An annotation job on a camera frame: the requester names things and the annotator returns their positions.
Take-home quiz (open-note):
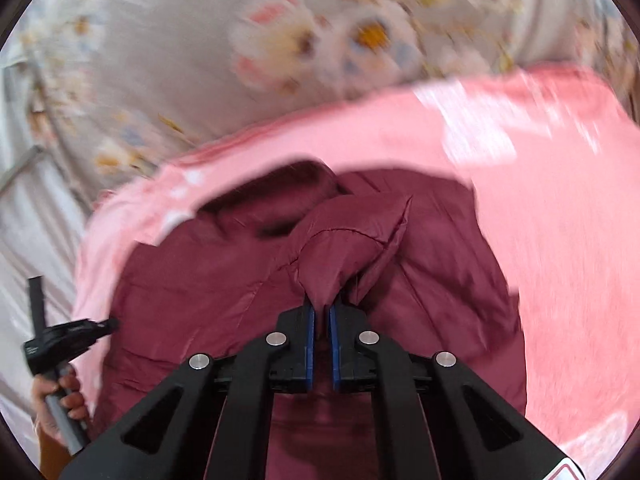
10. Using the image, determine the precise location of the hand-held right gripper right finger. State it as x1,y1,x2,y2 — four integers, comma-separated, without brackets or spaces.
329,302,572,480

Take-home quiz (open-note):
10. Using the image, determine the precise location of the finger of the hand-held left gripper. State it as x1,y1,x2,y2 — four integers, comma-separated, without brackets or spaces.
89,317,120,342

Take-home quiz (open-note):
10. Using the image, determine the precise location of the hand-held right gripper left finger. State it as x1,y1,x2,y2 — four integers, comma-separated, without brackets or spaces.
60,304,317,480

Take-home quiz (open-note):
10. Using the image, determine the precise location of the maroon jacket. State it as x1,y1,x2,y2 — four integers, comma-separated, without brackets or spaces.
92,160,528,480

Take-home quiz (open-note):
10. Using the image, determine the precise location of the person's left forearm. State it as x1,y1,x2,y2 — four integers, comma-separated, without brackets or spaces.
39,427,76,478

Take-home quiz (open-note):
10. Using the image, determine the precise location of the person's left hand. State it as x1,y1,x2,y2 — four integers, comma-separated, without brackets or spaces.
32,364,92,442

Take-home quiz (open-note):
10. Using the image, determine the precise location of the white satin cloth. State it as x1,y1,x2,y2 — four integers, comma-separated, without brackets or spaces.
0,50,101,441

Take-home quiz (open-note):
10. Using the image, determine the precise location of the pink blanket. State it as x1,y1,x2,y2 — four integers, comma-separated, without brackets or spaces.
72,67,640,480

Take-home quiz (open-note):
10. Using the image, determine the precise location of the grey floral bedsheet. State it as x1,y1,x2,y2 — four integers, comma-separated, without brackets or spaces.
20,0,631,206

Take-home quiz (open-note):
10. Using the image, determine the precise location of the metal rail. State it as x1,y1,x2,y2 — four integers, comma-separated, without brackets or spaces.
0,145,47,192

